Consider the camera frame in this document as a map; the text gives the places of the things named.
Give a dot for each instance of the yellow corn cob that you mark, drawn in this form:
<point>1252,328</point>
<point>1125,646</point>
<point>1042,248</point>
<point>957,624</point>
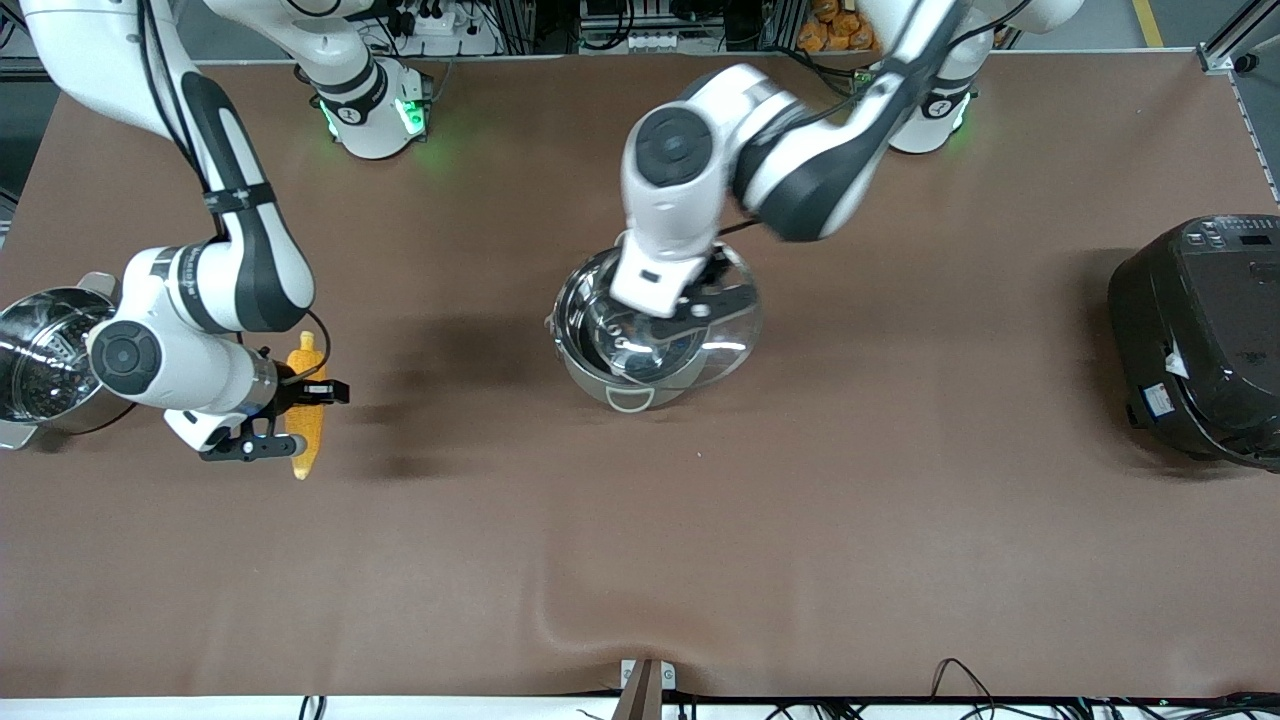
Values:
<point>307,440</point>

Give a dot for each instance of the glass pot lid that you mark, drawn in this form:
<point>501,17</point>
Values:
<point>738,335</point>

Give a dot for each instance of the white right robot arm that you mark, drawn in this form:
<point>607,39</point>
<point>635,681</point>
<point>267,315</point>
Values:
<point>255,260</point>

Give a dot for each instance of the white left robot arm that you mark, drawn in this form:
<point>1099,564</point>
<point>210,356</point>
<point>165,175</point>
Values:
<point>800,170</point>

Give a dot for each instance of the steel steamer pot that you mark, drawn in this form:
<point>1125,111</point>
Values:
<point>40,360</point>

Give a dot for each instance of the white connector block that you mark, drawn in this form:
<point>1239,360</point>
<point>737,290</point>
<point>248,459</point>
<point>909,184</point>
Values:
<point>625,40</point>

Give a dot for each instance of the orange toy food pile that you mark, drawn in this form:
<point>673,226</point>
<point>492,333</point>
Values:
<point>840,30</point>

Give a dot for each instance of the brown table mat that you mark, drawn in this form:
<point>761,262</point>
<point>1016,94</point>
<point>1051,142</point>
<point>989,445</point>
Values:
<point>640,560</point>

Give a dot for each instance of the white power strip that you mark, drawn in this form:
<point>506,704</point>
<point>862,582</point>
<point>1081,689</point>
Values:
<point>440,22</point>

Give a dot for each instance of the metal table clamp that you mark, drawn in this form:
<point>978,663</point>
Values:
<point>646,680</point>

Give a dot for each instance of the black rice cooker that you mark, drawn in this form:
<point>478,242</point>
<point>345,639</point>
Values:
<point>1210,340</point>

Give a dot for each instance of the aluminium frame rail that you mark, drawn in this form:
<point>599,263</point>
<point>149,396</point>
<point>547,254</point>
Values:
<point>1240,40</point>

